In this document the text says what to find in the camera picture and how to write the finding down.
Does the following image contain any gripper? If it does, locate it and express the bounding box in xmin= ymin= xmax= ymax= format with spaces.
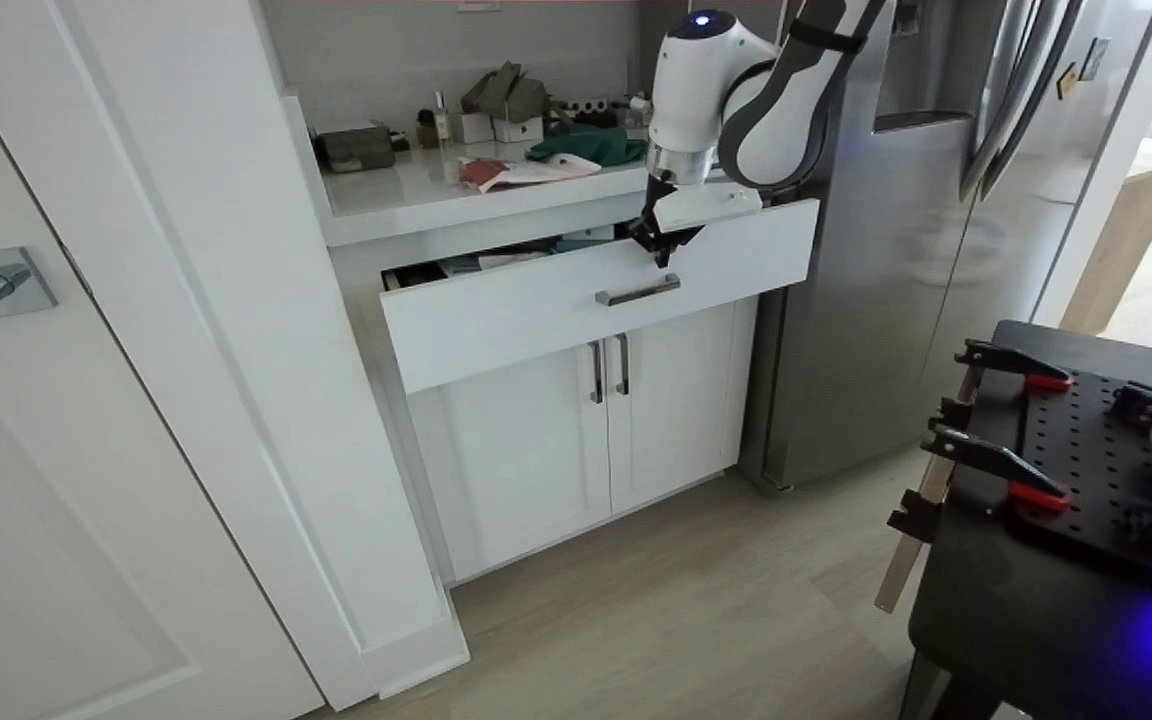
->
xmin=626 ymin=176 xmax=706 ymax=270

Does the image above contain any white drawer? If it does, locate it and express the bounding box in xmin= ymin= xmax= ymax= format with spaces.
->
xmin=379 ymin=197 xmax=822 ymax=396

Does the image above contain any green cloth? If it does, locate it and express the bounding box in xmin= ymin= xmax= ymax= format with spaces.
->
xmin=524 ymin=124 xmax=649 ymax=168

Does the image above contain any heap of papers and boxes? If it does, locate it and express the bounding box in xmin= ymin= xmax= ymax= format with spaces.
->
xmin=434 ymin=225 xmax=629 ymax=280

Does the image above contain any white cabinet door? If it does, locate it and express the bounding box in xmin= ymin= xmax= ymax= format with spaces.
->
xmin=603 ymin=295 xmax=760 ymax=516
xmin=407 ymin=338 xmax=616 ymax=583

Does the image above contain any stainless steel refrigerator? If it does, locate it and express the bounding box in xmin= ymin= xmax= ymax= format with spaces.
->
xmin=736 ymin=0 xmax=1152 ymax=498

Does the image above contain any grey crumpled bag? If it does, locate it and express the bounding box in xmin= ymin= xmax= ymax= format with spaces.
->
xmin=460 ymin=61 xmax=551 ymax=125

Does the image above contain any grey box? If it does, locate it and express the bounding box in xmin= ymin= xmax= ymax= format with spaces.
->
xmin=314 ymin=121 xmax=398 ymax=175

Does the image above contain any black clamp with red grip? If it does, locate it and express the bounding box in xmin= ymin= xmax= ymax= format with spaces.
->
xmin=954 ymin=338 xmax=1078 ymax=394
xmin=920 ymin=419 xmax=1074 ymax=515

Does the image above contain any wooden slat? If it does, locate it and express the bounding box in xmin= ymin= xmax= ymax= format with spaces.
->
xmin=874 ymin=366 xmax=985 ymax=615

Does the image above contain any small black clamp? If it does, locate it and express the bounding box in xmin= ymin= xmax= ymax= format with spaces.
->
xmin=1109 ymin=379 xmax=1152 ymax=429

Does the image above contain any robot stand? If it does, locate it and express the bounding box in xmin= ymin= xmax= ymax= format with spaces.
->
xmin=899 ymin=319 xmax=1152 ymax=720

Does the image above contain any white room door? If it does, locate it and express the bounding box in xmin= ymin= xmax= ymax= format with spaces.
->
xmin=0 ymin=0 xmax=329 ymax=720

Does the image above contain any silver drawer handle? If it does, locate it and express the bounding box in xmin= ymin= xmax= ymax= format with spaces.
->
xmin=594 ymin=273 xmax=683 ymax=308

